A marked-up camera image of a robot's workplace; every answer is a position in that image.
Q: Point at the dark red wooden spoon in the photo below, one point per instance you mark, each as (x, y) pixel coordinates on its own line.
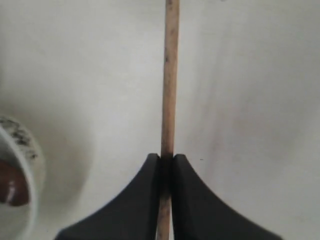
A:
(14, 189)

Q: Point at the white ceramic bowl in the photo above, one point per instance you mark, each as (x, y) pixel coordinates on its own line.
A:
(19, 148)

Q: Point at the wooden chopstick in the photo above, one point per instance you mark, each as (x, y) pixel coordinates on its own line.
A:
(169, 96)

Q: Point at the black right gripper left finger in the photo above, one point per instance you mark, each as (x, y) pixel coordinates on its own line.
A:
(131, 215)

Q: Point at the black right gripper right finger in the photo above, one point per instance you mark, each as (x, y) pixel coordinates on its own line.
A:
(199, 214)

